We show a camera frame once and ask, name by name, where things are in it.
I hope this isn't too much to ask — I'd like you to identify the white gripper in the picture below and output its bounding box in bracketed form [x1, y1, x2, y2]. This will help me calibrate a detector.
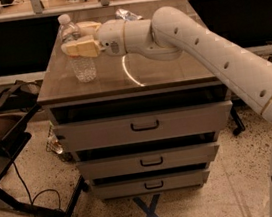
[61, 19, 126, 58]

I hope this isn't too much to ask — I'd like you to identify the clear plastic water bottle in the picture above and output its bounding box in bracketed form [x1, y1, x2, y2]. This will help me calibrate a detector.
[58, 14, 97, 83]

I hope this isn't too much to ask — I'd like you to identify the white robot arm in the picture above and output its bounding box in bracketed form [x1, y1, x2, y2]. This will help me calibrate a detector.
[61, 6, 272, 217]

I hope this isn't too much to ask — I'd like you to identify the grey drawer cabinet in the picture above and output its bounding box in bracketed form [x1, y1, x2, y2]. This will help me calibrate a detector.
[24, 0, 255, 210]

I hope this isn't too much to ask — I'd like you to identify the top grey drawer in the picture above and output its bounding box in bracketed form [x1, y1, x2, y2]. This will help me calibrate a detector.
[53, 101, 232, 152]

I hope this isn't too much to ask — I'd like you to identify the grey drawer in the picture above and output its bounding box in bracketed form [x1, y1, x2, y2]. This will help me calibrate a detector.
[93, 169, 210, 200]
[53, 101, 232, 152]
[76, 143, 219, 180]

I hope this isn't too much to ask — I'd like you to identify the black chair with bag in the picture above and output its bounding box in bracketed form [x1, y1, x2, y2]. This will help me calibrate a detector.
[0, 80, 86, 217]

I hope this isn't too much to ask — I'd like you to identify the middle grey drawer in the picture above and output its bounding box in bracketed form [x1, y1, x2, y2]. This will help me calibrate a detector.
[76, 143, 219, 180]

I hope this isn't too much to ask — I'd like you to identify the bottom grey drawer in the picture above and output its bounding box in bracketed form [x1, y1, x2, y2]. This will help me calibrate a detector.
[93, 169, 210, 200]

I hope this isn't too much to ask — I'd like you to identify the black caster leg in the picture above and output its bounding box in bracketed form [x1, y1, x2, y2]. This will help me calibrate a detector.
[230, 107, 245, 136]

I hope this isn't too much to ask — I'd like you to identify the black cable on floor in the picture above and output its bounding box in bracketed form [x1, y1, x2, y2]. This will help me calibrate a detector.
[0, 137, 71, 217]

